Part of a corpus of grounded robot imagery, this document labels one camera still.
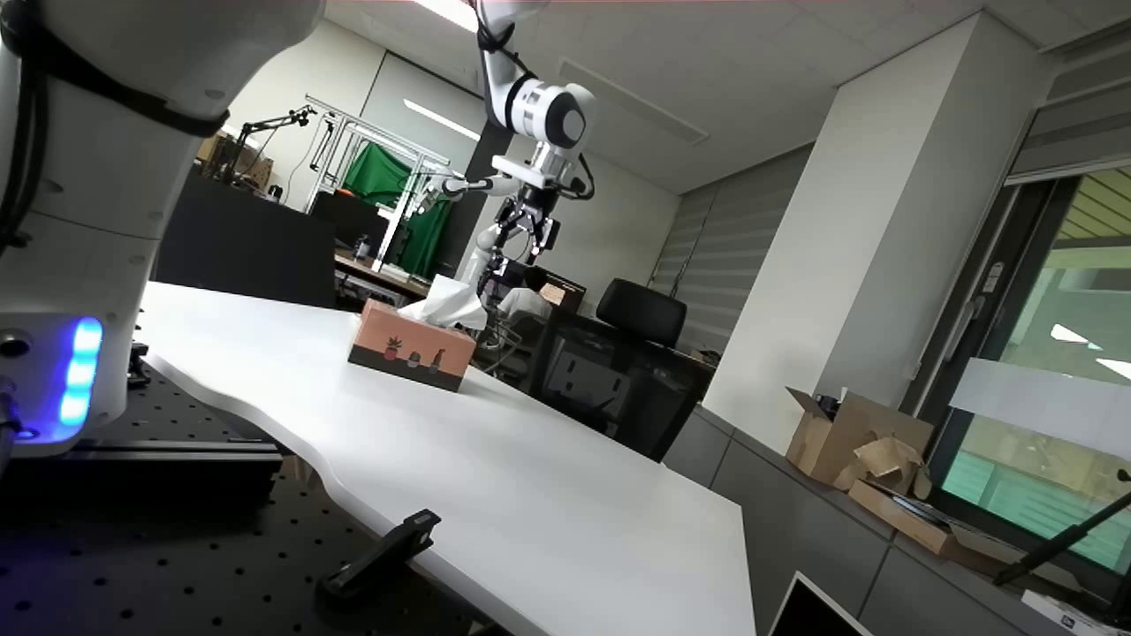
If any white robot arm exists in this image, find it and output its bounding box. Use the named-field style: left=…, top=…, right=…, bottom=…
left=445, top=0, right=597, bottom=270

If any white tissue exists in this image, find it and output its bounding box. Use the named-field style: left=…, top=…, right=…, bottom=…
left=401, top=276, right=486, bottom=334

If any brown tissue box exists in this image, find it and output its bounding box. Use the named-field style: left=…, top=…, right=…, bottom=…
left=351, top=302, right=476, bottom=391

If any grey low cabinet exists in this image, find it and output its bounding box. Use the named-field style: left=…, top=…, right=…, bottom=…
left=661, top=403, right=1131, bottom=636

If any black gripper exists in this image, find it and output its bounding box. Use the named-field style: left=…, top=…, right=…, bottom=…
left=490, top=188, right=563, bottom=261

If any green cloth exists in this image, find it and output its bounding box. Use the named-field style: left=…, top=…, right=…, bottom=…
left=341, top=146, right=452, bottom=279

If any open cardboard box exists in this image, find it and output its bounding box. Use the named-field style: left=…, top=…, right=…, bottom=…
left=789, top=388, right=934, bottom=495

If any black office chair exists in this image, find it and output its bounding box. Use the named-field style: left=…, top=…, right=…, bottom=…
left=597, top=279, right=687, bottom=348

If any black perforated breadboard table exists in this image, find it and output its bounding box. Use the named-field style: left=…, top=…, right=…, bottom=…
left=0, top=378, right=497, bottom=636

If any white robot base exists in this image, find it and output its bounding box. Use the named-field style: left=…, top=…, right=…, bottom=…
left=0, top=0, right=325, bottom=462

